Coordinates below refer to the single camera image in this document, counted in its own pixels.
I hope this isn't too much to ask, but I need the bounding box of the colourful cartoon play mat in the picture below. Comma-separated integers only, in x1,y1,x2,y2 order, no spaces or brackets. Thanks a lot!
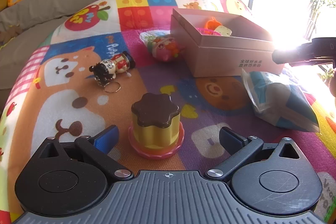
0,0,336,224

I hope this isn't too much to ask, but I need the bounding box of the blue white packet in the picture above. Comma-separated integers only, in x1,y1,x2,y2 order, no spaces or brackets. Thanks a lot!
241,68,321,133

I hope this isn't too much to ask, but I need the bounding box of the white printed packet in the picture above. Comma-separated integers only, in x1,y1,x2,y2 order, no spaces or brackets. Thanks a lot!
139,30,170,43

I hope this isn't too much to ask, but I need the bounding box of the pink character toy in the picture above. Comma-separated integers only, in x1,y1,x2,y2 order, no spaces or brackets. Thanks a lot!
146,34,185,62

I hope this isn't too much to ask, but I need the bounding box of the brown yellow pudding toy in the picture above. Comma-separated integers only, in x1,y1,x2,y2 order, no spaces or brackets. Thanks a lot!
128,93,185,159

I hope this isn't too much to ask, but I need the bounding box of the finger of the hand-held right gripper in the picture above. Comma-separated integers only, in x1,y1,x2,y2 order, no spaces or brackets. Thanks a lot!
289,60,334,67
272,44,314,65

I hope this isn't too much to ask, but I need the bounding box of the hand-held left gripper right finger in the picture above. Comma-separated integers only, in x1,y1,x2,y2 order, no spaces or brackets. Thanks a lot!
205,127,312,183

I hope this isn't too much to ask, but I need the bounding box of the pink cardboard box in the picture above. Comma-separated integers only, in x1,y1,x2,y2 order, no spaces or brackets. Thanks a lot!
170,8,285,78

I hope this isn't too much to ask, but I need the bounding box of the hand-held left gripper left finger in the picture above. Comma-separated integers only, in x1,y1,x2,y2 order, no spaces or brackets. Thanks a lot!
31,125,134,182

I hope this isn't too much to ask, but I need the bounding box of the doll figure keychain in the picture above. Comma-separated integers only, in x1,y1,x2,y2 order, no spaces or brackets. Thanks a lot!
89,51,136,94

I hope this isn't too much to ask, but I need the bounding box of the beige covered sofa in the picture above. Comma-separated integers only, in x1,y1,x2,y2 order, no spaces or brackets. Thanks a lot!
0,0,142,98

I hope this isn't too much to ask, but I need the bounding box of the orange toy cup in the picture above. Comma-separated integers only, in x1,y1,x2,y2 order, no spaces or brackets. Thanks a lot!
204,17,221,30

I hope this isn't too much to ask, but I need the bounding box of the pink plastic toy basket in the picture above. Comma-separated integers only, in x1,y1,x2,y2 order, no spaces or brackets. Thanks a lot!
196,27,222,37

